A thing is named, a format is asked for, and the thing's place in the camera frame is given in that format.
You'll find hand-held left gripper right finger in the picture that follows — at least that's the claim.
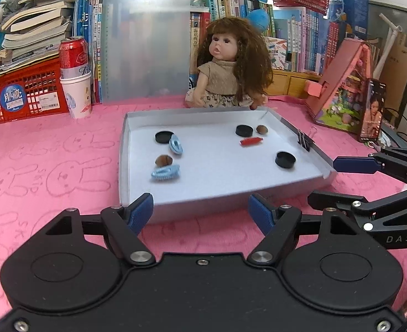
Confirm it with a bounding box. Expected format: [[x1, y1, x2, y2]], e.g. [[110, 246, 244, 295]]
[[248, 193, 354, 267]]

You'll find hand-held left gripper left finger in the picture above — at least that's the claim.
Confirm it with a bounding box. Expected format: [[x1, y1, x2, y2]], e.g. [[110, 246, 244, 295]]
[[46, 193, 156, 266]]

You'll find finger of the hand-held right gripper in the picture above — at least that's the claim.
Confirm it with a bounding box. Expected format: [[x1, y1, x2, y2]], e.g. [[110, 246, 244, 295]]
[[307, 184, 407, 233], [333, 147, 407, 181]]

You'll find blue hair clip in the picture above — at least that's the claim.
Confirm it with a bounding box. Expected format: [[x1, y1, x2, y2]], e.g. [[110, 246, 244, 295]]
[[169, 136, 184, 155], [150, 164, 181, 182]]

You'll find silver shallow cardboard box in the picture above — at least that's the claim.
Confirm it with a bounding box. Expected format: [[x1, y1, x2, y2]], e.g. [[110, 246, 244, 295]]
[[119, 108, 338, 224]]

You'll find black binder clip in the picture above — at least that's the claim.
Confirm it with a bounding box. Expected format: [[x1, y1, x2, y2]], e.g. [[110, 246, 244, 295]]
[[297, 127, 317, 152]]

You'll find smartphone with lit screen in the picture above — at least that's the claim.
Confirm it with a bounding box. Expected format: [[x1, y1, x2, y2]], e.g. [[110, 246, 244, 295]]
[[359, 78, 387, 143]]

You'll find pink triangular toy house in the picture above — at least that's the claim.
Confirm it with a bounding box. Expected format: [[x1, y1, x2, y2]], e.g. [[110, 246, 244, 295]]
[[304, 39, 375, 135]]

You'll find pink printed blanket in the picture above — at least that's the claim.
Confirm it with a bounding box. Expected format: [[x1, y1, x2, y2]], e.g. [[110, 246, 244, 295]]
[[0, 93, 407, 319]]

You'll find brown cardboard sheet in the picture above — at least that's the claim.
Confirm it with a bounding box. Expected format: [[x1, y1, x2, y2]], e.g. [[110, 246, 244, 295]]
[[380, 33, 407, 125]]

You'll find wooden desk organiser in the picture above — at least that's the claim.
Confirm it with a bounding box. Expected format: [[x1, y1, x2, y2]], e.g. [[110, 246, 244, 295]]
[[269, 68, 323, 97]]

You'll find white paper cup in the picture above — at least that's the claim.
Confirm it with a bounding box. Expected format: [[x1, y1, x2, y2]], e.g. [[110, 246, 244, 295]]
[[60, 71, 93, 119]]

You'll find white pipe stand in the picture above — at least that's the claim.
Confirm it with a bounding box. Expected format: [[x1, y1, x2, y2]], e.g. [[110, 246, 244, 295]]
[[373, 13, 403, 80]]

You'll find row of upright books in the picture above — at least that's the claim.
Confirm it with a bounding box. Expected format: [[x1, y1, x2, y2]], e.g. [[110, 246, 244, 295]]
[[190, 0, 346, 75]]

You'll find white printed box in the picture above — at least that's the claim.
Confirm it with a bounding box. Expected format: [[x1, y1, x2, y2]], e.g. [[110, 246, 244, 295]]
[[264, 36, 289, 70]]

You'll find blue carton box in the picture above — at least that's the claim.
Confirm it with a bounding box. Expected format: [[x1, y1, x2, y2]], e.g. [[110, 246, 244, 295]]
[[326, 0, 369, 42]]

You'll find doll with brown curly hair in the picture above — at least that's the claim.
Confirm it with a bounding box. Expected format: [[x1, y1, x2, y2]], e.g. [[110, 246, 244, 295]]
[[184, 17, 273, 110]]

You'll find red plastic crate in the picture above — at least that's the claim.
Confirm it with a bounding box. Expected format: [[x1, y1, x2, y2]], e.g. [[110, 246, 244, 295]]
[[0, 57, 71, 128]]

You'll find translucent plastic clipboard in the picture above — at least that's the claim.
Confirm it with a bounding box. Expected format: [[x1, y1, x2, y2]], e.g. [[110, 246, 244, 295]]
[[101, 0, 192, 104]]

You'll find red drink can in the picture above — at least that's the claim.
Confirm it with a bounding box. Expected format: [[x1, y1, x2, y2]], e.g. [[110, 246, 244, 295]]
[[59, 36, 89, 79]]

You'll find row of blue textbooks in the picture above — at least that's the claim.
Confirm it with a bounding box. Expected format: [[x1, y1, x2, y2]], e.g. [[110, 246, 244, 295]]
[[73, 0, 104, 104]]

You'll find stack of worn books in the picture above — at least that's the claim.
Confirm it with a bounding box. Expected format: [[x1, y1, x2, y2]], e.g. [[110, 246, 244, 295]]
[[0, 0, 97, 77]]

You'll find black cable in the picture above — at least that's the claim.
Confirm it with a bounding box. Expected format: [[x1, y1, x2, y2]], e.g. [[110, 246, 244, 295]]
[[381, 109, 407, 149]]

